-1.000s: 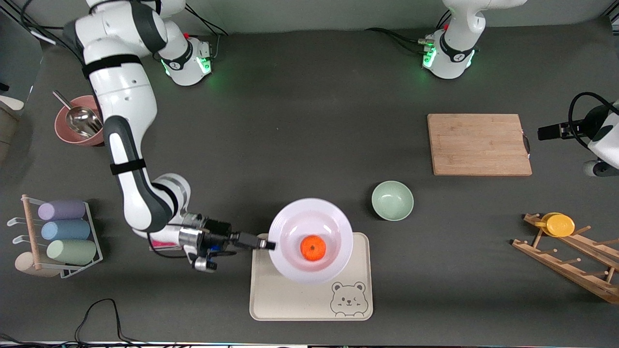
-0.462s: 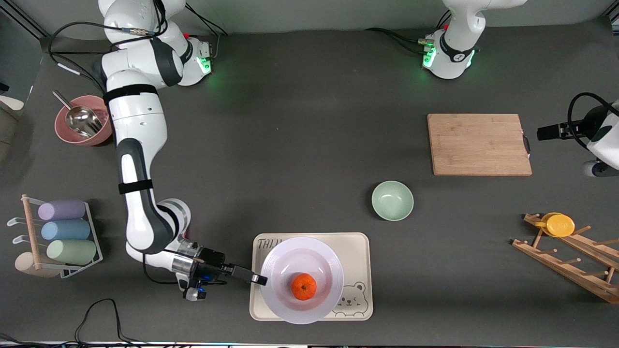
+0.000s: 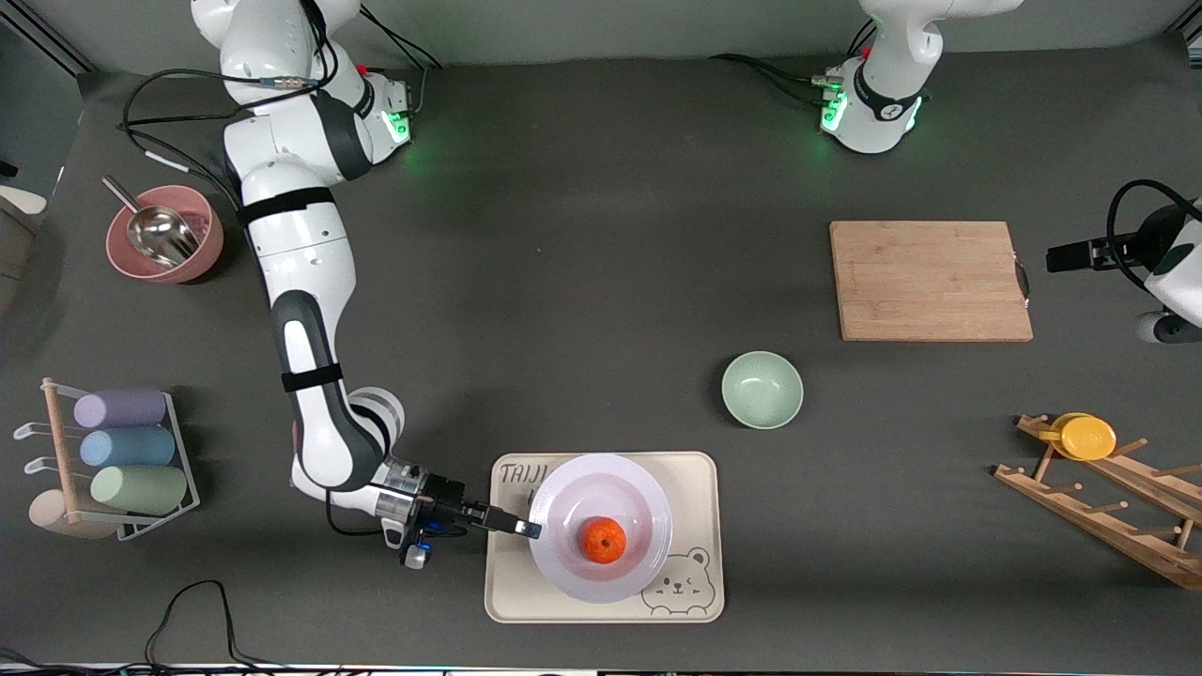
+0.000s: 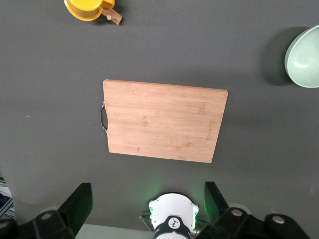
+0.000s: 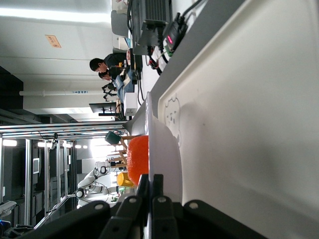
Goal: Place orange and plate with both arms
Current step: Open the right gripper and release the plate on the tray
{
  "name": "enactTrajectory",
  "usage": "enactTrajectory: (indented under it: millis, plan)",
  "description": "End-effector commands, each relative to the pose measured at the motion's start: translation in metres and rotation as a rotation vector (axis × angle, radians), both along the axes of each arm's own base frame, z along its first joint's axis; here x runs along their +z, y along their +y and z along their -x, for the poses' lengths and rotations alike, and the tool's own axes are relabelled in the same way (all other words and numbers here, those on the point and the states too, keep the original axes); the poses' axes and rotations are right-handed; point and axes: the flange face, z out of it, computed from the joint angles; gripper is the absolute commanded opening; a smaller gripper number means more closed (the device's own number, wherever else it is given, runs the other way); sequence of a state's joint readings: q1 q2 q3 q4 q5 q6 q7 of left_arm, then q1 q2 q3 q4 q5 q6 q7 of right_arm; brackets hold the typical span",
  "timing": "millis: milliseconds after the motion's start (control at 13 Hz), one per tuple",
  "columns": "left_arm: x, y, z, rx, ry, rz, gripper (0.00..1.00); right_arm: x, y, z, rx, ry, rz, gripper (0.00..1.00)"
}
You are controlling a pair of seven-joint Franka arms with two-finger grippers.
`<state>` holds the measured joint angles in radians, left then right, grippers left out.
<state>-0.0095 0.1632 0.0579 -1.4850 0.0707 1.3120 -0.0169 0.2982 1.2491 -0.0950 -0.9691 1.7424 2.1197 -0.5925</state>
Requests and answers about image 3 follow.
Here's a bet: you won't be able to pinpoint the orange fruit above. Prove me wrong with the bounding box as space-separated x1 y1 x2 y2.
582 517 627 565

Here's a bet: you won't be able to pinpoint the white round plate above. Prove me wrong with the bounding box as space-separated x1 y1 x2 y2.
529 454 673 604

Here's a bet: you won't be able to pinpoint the cream bear print tray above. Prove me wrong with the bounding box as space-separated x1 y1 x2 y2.
484 452 726 624

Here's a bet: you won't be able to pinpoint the wooden cutting board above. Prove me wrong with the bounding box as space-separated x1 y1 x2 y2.
829 221 1035 343

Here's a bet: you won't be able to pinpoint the yellow mug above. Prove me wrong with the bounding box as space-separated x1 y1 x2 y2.
1039 412 1118 462

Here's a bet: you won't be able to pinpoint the wooden mug rack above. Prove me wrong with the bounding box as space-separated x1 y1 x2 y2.
994 414 1202 592

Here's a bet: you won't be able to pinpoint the light green bowl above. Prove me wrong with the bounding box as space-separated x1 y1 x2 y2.
721 350 805 431

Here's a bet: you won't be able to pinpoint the green cup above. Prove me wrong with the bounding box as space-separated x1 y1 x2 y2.
90 466 189 515

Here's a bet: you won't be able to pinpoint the blue cup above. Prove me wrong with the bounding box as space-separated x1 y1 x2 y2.
79 427 177 469

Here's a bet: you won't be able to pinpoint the purple cup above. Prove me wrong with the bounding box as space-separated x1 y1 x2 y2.
73 387 168 430

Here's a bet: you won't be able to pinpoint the pink bowl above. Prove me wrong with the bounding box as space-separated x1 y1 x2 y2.
105 185 225 284

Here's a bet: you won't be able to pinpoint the metal scoop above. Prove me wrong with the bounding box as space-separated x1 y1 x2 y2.
101 176 201 269

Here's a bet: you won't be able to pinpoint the beige cup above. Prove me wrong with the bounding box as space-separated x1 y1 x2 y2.
28 490 118 541

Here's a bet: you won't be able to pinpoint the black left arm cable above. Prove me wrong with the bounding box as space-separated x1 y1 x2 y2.
1106 178 1199 292

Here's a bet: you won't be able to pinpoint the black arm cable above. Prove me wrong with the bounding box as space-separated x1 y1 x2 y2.
1106 178 1199 292
117 0 388 539

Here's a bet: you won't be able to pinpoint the black looped cable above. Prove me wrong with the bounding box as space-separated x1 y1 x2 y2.
144 579 283 672

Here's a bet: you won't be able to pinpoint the white wire cup rack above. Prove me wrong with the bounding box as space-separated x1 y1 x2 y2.
13 377 202 543

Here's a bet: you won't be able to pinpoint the black left base cables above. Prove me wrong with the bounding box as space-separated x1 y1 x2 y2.
709 54 832 104

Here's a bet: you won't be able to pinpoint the black base cables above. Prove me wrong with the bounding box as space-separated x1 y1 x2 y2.
709 54 832 104
360 5 444 72

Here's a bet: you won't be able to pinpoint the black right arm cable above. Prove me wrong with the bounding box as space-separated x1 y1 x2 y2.
117 0 388 539

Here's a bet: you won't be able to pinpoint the black right base cables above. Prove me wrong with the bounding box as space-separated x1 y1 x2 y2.
360 5 444 72

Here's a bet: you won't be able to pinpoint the black frame bar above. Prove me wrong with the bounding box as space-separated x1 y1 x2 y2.
0 0 97 76

